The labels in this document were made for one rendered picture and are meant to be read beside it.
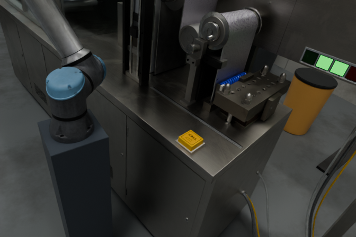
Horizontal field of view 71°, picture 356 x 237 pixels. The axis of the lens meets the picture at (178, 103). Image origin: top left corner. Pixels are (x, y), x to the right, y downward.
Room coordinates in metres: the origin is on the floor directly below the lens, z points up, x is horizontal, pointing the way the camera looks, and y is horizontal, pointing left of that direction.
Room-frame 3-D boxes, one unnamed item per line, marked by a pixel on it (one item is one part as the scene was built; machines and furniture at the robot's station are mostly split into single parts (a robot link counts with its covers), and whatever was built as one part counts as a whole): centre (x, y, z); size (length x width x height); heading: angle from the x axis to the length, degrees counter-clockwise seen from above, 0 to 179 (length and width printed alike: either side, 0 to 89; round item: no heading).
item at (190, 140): (0.71, -0.07, 0.91); 0.07 x 0.07 x 0.02; 50
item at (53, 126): (0.68, 0.38, 0.95); 0.15 x 0.15 x 0.10
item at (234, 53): (1.04, -0.22, 1.11); 0.23 x 0.01 x 0.18; 140
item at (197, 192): (1.63, 0.59, 0.43); 2.52 x 0.64 x 0.86; 50
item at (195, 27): (1.16, -0.08, 1.17); 0.26 x 0.12 x 0.12; 140
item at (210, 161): (1.62, 0.60, 0.88); 2.52 x 0.66 x 0.04; 50
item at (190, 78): (0.98, -0.04, 1.05); 0.06 x 0.05 x 0.31; 140
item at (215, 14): (0.99, -0.10, 1.25); 0.15 x 0.01 x 0.15; 50
